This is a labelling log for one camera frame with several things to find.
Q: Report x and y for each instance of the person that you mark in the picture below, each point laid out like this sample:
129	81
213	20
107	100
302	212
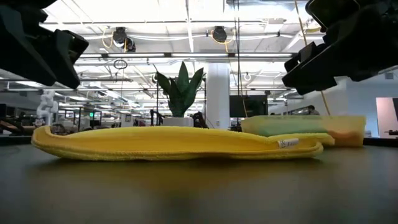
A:
311	110

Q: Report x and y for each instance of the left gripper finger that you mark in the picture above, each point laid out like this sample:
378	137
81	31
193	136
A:
21	49
66	59

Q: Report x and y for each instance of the white building column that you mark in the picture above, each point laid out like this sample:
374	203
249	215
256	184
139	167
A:
217	99

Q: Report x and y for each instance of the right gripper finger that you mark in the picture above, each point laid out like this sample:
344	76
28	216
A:
303	55
311	81

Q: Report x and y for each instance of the green snake plant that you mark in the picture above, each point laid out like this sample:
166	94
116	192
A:
182	93

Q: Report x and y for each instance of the white plant pot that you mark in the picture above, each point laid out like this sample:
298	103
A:
178	121

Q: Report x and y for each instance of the black monitor screen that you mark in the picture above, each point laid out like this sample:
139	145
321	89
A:
248	106

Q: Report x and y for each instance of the yellow microfiber towel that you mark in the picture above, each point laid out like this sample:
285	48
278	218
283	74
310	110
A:
155	140

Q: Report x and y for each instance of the orange microfiber towel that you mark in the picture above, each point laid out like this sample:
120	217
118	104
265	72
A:
345	136

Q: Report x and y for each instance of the white robot figure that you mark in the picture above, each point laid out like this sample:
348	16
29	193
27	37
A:
46	109

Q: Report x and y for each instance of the yellow-green plastic bin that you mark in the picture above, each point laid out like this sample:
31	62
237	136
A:
354	123

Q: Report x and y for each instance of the pale pink wall panel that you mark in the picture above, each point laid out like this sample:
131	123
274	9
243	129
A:
385	115

